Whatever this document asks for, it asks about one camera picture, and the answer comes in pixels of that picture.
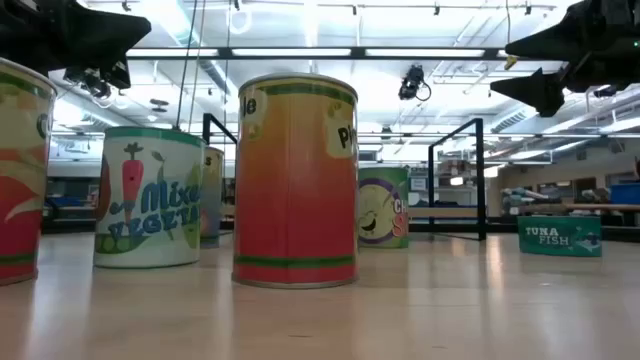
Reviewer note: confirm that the wooden workbench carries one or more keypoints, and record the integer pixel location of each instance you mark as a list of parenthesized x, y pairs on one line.
[(600, 207)]

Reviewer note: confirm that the black hanging camera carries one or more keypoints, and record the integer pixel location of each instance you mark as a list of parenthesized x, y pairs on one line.
[(411, 82)]

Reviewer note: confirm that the wooden shelf with black frame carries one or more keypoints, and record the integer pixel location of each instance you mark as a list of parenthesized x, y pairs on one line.
[(480, 175)]

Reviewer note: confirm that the white mixed vegetables can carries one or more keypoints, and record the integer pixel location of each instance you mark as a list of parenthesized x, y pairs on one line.
[(150, 200)]

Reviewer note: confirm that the metal shelving unit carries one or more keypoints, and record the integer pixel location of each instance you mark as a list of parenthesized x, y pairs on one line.
[(452, 172)]

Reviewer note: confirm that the black metal rig frame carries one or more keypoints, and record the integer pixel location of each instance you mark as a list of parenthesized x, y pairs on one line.
[(357, 52)]

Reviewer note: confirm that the blue storage bin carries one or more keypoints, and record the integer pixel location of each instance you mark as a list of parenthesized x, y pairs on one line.
[(625, 193)]

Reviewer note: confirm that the red and cream food can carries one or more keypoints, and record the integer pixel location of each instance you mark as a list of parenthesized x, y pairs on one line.
[(20, 200)]

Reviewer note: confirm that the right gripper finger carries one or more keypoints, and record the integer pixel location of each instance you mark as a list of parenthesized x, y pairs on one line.
[(545, 92), (570, 40)]

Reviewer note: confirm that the cream and blue food can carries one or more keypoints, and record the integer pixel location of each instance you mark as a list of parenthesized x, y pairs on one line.
[(214, 190)]

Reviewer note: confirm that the orange pineapple can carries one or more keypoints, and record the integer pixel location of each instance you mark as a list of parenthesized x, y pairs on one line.
[(295, 190)]

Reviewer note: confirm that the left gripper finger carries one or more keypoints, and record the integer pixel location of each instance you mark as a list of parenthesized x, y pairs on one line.
[(100, 35), (120, 75)]

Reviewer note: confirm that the teal tuna fish can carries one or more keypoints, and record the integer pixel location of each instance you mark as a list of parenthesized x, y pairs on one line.
[(560, 236)]

